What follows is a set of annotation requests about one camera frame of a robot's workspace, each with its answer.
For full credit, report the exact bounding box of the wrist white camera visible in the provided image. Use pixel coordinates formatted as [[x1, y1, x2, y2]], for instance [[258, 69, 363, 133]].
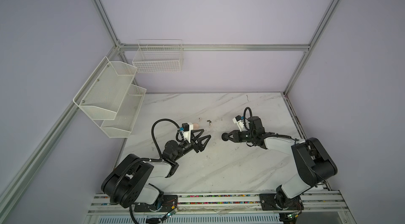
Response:
[[232, 115, 246, 132], [179, 123, 194, 143]]

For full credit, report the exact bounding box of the black round earbud charging case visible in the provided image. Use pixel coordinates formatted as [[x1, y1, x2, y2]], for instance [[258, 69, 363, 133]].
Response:
[[221, 133, 229, 141]]

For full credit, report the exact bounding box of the lower white mesh shelf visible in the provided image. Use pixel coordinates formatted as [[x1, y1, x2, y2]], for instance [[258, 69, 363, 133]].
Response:
[[101, 85, 147, 138]]

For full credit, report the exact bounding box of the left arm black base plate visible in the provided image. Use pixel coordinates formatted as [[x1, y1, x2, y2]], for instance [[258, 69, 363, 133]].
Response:
[[132, 194, 178, 212]]

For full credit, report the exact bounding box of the upper white mesh shelf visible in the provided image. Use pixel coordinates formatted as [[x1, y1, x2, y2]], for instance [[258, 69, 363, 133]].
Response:
[[73, 57, 137, 120]]

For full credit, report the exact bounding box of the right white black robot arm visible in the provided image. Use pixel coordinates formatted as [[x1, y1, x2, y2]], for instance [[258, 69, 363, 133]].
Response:
[[221, 115, 338, 210]]

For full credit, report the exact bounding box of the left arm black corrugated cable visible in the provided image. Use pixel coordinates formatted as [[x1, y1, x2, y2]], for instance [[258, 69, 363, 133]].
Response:
[[109, 119, 182, 224]]

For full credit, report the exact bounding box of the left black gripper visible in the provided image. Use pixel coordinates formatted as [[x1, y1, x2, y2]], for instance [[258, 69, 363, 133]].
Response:
[[173, 129, 210, 162]]

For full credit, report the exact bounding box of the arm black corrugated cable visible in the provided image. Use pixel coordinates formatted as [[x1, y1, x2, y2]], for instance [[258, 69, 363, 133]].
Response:
[[243, 106, 295, 141], [109, 119, 182, 224]]

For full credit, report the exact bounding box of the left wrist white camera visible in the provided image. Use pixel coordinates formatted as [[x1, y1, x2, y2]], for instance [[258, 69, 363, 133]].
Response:
[[179, 123, 194, 143]]

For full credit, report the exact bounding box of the aluminium front rail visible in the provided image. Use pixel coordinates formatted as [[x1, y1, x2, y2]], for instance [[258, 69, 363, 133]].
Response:
[[83, 190, 350, 216]]

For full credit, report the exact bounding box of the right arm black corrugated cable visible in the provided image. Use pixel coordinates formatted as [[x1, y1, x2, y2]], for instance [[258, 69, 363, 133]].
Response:
[[243, 106, 295, 141]]

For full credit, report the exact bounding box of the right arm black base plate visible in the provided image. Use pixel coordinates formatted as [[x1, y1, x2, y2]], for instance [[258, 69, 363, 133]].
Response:
[[259, 193, 304, 211]]

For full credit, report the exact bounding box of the white wire basket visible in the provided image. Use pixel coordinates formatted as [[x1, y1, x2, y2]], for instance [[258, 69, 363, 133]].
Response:
[[132, 39, 184, 73]]

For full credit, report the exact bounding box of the white mesh shelf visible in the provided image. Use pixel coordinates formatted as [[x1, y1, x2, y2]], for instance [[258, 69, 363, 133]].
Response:
[[73, 57, 137, 120], [101, 85, 147, 138]]

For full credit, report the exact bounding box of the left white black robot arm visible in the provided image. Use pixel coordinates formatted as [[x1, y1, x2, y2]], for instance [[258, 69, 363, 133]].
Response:
[[101, 129, 211, 211]]

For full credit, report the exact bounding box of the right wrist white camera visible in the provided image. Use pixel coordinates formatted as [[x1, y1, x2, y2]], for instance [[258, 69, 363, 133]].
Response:
[[232, 115, 246, 132]]

